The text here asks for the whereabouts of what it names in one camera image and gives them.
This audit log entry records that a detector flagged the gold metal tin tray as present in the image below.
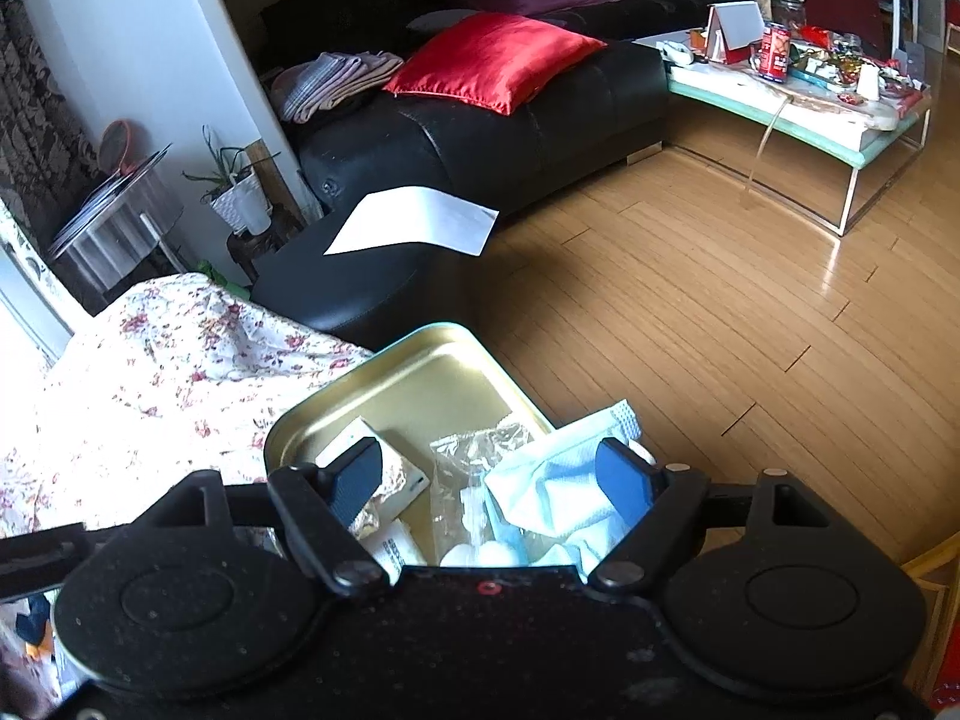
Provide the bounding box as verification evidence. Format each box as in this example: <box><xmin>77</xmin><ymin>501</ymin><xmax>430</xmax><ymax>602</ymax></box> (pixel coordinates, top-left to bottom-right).
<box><xmin>262</xmin><ymin>322</ymin><xmax>661</xmax><ymax>571</ymax></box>

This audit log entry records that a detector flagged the white paper sheet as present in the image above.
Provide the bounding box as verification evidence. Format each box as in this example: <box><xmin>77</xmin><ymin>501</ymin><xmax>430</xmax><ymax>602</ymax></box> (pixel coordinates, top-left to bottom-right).
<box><xmin>324</xmin><ymin>186</ymin><xmax>500</xmax><ymax>256</ymax></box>

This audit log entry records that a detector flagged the stack of magazines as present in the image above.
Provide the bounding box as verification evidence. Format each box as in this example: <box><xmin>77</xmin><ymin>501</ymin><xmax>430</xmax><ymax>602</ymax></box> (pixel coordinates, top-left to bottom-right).
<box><xmin>49</xmin><ymin>142</ymin><xmax>173</xmax><ymax>256</ymax></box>

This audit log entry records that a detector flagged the black leather sofa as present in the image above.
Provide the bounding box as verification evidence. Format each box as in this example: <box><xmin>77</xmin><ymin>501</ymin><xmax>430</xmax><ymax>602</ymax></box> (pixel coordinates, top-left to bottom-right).
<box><xmin>251</xmin><ymin>0</ymin><xmax>755</xmax><ymax>350</ymax></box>

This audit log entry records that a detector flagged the clear plastic bag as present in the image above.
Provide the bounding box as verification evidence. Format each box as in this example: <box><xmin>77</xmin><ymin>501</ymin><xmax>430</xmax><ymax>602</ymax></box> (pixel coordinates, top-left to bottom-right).
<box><xmin>429</xmin><ymin>414</ymin><xmax>552</xmax><ymax>541</ymax></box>

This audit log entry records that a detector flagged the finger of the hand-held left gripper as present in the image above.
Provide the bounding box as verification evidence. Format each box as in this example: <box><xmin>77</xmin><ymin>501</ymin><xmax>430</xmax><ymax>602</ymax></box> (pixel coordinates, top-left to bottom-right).
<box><xmin>0</xmin><ymin>523</ymin><xmax>102</xmax><ymax>565</ymax></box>

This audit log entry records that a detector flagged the blue face mask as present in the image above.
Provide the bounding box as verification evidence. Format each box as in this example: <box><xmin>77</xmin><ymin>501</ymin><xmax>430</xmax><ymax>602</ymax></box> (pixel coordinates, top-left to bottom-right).
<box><xmin>484</xmin><ymin>401</ymin><xmax>668</xmax><ymax>578</ymax></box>

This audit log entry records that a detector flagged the potted plant in white basket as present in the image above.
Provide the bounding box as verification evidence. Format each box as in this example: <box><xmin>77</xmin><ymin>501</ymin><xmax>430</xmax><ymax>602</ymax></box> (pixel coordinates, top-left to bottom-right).
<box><xmin>184</xmin><ymin>126</ymin><xmax>282</xmax><ymax>233</ymax></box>

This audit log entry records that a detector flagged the orange rimmed round mesh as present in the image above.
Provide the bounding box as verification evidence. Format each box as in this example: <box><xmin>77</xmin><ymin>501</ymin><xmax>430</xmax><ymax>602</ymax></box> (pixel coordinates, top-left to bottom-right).
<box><xmin>97</xmin><ymin>118</ymin><xmax>143</xmax><ymax>177</ymax></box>

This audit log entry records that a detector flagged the red can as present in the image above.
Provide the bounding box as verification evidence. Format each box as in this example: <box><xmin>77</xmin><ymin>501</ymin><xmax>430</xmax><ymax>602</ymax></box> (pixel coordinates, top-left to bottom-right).
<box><xmin>759</xmin><ymin>22</ymin><xmax>796</xmax><ymax>83</ymax></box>

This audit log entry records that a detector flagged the white lace curtain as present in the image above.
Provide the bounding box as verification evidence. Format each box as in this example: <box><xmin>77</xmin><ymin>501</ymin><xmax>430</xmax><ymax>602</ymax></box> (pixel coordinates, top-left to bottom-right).
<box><xmin>0</xmin><ymin>199</ymin><xmax>72</xmax><ymax>361</ymax></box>

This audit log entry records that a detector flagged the white tissue packet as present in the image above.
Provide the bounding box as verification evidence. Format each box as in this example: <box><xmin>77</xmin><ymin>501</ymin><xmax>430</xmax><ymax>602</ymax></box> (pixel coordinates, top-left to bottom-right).
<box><xmin>358</xmin><ymin>517</ymin><xmax>428</xmax><ymax>572</ymax></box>
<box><xmin>315</xmin><ymin>418</ymin><xmax>432</xmax><ymax>522</ymax></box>

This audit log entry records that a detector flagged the grey cushion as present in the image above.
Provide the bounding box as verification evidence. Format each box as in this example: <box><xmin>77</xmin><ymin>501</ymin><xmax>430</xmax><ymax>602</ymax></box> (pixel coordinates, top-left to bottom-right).
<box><xmin>409</xmin><ymin>9</ymin><xmax>481</xmax><ymax>35</ymax></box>

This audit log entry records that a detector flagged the white and red house-shaped box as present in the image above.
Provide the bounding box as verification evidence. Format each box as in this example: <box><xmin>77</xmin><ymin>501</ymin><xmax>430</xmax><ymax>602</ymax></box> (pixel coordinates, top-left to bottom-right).
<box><xmin>701</xmin><ymin>1</ymin><xmax>766</xmax><ymax>65</ymax></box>

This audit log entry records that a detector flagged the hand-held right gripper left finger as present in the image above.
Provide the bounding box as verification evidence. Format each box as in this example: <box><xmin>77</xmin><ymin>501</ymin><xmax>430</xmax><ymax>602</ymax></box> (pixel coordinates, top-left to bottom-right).
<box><xmin>131</xmin><ymin>435</ymin><xmax>392</xmax><ymax>597</ymax></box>

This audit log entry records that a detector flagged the dark patterned curtain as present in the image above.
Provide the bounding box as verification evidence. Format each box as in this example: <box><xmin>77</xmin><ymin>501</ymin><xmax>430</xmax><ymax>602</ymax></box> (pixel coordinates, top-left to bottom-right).
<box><xmin>0</xmin><ymin>0</ymin><xmax>100</xmax><ymax>241</ymax></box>

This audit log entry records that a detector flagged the wooden board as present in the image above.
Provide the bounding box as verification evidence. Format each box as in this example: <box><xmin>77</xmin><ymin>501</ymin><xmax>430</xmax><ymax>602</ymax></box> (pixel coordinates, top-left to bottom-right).
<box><xmin>240</xmin><ymin>139</ymin><xmax>310</xmax><ymax>226</ymax></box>

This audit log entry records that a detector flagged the floral bedspread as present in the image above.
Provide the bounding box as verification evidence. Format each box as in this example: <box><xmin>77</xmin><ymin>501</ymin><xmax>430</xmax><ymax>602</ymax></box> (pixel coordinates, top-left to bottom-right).
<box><xmin>0</xmin><ymin>274</ymin><xmax>376</xmax><ymax>541</ymax></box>

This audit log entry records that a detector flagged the wooden chair frame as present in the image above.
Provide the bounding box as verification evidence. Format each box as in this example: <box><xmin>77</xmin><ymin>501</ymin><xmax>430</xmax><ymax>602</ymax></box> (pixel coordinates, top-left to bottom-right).
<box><xmin>900</xmin><ymin>551</ymin><xmax>960</xmax><ymax>720</ymax></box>

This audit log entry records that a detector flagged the dark wooden plant stand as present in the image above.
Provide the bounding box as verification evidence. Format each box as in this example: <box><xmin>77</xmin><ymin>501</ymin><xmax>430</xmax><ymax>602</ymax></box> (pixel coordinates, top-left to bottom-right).
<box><xmin>225</xmin><ymin>217</ymin><xmax>301</xmax><ymax>282</ymax></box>

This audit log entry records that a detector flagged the red satin cushion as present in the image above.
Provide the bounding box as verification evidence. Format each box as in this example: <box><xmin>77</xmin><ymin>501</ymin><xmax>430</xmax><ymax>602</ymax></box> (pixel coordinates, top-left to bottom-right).
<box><xmin>382</xmin><ymin>13</ymin><xmax>608</xmax><ymax>116</ymax></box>

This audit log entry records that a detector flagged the glass coffee table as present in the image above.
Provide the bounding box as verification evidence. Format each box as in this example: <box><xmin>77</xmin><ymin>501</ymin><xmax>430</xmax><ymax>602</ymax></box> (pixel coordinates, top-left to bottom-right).
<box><xmin>634</xmin><ymin>22</ymin><xmax>935</xmax><ymax>237</ymax></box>

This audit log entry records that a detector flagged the red cloth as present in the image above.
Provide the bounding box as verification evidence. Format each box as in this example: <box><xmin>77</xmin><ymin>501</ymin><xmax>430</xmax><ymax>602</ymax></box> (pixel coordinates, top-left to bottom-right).
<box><xmin>930</xmin><ymin>660</ymin><xmax>960</xmax><ymax>715</ymax></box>

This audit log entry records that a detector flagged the round metal side table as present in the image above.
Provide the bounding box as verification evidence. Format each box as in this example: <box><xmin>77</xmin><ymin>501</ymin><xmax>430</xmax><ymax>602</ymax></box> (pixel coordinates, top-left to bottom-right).
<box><xmin>45</xmin><ymin>157</ymin><xmax>187</xmax><ymax>295</ymax></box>

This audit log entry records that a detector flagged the pile of white cotton balls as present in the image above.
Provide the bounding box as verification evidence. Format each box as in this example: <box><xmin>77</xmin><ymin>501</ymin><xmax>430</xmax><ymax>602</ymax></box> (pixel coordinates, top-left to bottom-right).
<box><xmin>439</xmin><ymin>480</ymin><xmax>527</xmax><ymax>569</ymax></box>

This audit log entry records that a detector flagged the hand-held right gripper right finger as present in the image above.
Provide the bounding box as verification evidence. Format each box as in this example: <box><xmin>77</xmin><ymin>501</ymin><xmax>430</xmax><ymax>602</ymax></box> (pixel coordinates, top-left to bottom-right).
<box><xmin>589</xmin><ymin>436</ymin><xmax>833</xmax><ymax>592</ymax></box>

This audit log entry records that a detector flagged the stack of folded towels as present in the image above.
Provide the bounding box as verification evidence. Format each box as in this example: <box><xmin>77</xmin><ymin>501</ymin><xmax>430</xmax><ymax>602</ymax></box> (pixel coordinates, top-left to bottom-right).
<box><xmin>270</xmin><ymin>51</ymin><xmax>406</xmax><ymax>125</ymax></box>

